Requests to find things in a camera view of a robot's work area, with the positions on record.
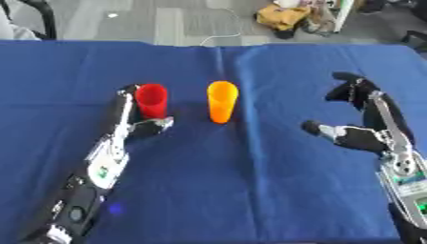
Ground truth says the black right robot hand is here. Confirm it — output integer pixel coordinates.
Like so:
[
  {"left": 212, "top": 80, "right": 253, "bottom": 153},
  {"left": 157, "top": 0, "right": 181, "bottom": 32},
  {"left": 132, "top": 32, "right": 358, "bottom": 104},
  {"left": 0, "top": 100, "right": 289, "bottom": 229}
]
[{"left": 300, "top": 71, "right": 417, "bottom": 155}]

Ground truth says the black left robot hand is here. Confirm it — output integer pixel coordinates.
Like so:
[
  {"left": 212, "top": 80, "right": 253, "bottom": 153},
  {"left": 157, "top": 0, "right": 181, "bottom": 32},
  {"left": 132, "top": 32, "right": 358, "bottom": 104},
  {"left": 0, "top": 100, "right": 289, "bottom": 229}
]
[{"left": 96, "top": 83, "right": 175, "bottom": 148}]

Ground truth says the red plastic cup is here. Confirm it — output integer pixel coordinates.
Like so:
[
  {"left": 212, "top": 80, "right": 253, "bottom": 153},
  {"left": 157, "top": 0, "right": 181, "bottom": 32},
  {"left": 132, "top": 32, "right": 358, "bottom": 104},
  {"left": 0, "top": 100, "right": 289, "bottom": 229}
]
[{"left": 133, "top": 83, "right": 171, "bottom": 120}]

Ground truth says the orange plastic cup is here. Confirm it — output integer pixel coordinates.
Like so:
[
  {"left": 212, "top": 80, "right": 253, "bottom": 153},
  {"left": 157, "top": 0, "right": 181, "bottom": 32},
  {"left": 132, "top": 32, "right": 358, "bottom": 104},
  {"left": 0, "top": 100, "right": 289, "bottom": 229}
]
[{"left": 205, "top": 80, "right": 240, "bottom": 125}]

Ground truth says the black chair leg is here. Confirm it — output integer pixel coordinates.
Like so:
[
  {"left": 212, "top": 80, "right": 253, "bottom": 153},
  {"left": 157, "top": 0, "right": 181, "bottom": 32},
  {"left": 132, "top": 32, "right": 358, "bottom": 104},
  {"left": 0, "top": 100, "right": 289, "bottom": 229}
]
[{"left": 400, "top": 30, "right": 427, "bottom": 51}]

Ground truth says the yellow bag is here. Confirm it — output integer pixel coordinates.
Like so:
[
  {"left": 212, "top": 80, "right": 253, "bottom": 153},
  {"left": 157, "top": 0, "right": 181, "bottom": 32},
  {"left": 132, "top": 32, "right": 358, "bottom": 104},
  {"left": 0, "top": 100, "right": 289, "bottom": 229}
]
[{"left": 254, "top": 3, "right": 314, "bottom": 32}]

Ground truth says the white cable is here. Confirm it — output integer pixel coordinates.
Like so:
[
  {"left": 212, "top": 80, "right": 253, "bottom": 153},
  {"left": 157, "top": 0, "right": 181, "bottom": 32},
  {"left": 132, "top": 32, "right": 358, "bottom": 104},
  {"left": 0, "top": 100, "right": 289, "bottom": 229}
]
[{"left": 198, "top": 7, "right": 244, "bottom": 48}]

